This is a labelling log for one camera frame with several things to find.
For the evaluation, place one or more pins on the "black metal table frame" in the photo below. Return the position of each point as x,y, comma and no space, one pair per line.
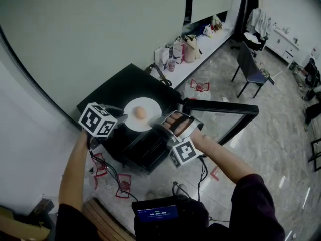
316,154

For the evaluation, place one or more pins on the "person's shoe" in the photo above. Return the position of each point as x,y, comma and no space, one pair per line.
152,194
181,190

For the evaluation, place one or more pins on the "white round plate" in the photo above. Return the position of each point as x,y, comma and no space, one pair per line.
153,109

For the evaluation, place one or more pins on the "person's dark shirt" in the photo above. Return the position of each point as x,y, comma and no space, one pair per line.
250,210

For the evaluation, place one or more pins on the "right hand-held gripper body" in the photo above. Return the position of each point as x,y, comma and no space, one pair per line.
185,152

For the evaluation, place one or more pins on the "wooden slatted bench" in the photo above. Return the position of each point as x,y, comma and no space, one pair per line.
105,220

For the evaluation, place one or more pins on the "black handbag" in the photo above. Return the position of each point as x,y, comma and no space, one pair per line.
158,71

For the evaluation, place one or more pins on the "wide white roller blind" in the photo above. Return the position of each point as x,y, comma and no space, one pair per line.
87,34

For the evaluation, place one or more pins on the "person's left shoe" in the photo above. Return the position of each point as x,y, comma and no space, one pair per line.
152,194

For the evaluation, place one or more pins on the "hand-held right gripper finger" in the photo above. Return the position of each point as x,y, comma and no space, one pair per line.
158,127

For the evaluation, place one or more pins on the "white low ledge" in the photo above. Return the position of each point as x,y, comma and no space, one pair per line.
208,46

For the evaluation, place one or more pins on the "flat cardboard box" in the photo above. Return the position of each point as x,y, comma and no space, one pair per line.
20,225

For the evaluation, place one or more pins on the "person's right hand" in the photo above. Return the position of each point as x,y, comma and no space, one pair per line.
173,120

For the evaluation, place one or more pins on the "white jacket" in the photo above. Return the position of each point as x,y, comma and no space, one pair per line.
259,21

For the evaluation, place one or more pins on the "black mini fridge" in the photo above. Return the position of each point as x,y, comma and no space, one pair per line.
130,81

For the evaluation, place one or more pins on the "white plastic bag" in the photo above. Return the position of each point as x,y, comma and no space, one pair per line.
208,30

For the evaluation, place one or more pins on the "clear plastic drink cup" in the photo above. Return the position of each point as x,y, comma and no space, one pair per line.
171,64

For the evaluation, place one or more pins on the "person's right shoe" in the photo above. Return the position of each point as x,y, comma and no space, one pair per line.
181,190

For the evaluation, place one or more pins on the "person's left forearm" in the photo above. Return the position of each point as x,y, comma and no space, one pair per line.
71,172

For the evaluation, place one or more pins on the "red floor tape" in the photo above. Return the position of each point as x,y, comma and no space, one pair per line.
215,174

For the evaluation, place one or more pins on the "white low cabinet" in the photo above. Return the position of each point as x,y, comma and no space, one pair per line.
283,45

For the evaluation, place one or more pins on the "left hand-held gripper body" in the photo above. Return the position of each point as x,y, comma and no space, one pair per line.
97,120

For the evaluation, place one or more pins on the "pink and white paper bag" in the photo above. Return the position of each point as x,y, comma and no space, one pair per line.
178,52

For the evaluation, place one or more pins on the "black curtain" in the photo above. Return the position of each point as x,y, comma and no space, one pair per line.
248,9

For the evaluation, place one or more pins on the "woven beige bag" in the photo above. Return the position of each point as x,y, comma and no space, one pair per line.
217,22

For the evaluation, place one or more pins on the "black office chair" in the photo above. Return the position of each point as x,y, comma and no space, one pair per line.
253,44

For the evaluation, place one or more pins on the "green mesh trash bin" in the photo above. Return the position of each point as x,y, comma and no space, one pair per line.
265,74

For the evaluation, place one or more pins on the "person's right forearm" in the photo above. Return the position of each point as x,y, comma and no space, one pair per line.
225,157

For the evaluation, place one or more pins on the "grey chair blue seat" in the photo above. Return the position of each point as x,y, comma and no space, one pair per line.
248,64

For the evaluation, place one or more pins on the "black screen device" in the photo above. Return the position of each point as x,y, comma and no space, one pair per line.
155,212

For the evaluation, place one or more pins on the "brown egg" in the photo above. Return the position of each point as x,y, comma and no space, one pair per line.
140,112

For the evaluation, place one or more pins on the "beige tote bag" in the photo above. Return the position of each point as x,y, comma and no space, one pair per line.
190,49

